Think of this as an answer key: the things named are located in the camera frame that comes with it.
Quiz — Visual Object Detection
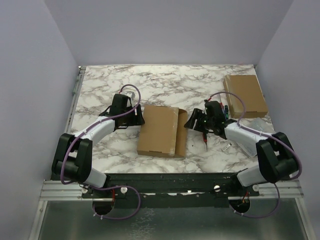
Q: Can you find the red black utility knife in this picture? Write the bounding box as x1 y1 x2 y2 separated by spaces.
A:
202 132 208 152

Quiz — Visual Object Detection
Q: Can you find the aluminium extrusion frame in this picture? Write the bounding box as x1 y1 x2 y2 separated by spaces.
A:
32 65 316 240

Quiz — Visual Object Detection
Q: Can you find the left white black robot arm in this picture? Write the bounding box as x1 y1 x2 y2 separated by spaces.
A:
51 93 145 198

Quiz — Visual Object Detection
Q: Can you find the green black screwdriver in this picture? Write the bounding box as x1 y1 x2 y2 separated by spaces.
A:
224 105 229 120

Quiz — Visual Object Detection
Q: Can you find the small silver metal piece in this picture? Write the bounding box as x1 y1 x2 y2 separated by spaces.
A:
222 143 232 152

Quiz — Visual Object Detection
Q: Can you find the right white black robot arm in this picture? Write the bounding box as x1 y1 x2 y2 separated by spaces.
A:
184 100 300 196

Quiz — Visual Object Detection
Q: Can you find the blue red screwdriver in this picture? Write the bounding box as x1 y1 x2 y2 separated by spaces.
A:
219 102 225 111

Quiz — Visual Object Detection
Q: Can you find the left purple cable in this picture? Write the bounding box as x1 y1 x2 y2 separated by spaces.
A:
59 84 142 221

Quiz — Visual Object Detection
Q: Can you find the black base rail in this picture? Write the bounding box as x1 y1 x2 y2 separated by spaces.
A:
82 172 259 209

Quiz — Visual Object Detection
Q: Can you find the clear plastic screw box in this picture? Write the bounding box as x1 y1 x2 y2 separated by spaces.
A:
238 117 275 158

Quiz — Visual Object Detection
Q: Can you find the brown cardboard express box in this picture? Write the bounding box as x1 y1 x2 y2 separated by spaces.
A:
137 105 188 158

